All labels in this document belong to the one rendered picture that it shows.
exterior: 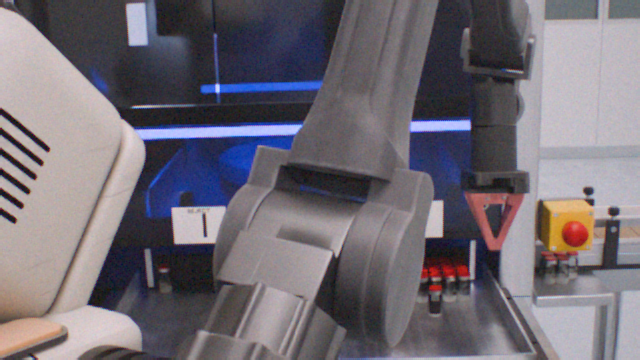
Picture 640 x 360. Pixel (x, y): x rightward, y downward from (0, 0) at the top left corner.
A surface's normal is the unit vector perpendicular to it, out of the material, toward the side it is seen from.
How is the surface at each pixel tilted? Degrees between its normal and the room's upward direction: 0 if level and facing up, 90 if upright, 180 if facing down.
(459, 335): 0
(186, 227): 90
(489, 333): 0
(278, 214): 34
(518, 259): 90
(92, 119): 86
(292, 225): 41
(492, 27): 146
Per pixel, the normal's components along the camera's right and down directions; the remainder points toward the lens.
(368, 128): -0.29, -0.30
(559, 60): 0.00, 0.25
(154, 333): -0.03, -0.97
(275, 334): 0.22, -0.49
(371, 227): -0.15, -0.66
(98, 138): 0.90, 0.09
